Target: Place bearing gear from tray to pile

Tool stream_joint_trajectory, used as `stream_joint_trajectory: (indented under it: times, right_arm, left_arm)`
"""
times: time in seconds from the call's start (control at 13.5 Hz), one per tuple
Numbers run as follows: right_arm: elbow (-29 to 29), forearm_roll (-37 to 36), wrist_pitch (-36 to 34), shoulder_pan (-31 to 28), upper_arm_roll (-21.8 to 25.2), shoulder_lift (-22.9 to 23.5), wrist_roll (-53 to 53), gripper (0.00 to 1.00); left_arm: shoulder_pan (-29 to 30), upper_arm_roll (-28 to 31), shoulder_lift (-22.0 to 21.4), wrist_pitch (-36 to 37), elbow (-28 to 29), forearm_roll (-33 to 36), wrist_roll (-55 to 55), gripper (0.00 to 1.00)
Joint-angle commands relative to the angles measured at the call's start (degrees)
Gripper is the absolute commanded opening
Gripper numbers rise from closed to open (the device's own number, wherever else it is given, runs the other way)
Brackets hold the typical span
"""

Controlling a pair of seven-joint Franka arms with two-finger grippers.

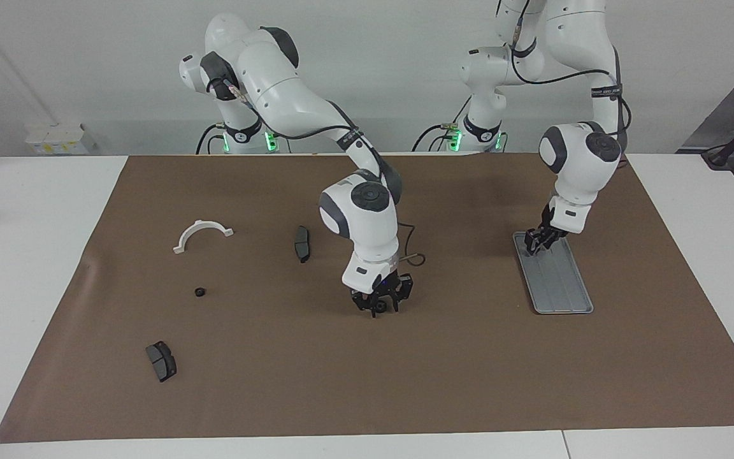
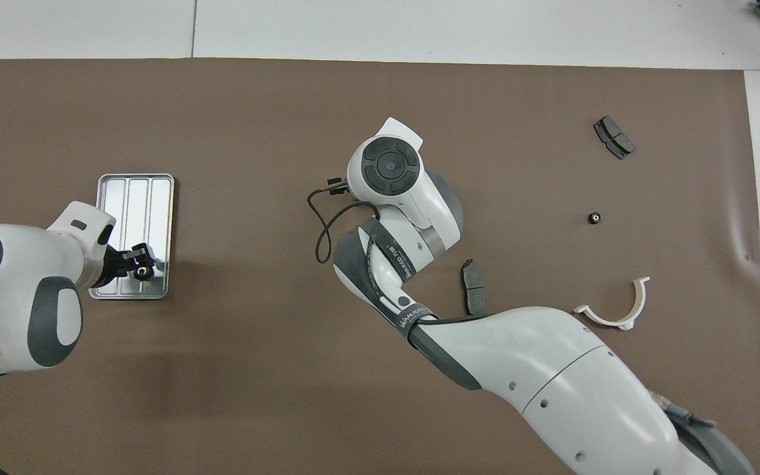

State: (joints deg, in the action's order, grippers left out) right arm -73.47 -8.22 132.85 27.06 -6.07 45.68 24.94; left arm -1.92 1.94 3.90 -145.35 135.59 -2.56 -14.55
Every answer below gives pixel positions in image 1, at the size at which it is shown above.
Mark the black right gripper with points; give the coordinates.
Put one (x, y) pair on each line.
(383, 288)

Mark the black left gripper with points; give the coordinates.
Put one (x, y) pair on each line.
(552, 233)

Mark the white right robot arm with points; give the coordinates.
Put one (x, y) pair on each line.
(367, 236)

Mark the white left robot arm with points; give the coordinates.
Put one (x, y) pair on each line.
(580, 178)

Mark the silver metal tray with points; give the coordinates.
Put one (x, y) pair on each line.
(561, 293)

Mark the brown table mat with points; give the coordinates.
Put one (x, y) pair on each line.
(341, 382)

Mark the long grey brake pad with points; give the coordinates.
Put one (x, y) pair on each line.
(302, 243)

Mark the short grey brake pad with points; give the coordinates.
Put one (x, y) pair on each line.
(161, 361)

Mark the white box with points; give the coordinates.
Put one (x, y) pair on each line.
(55, 137)

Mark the white curved plastic bracket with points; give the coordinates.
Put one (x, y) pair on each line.
(203, 224)

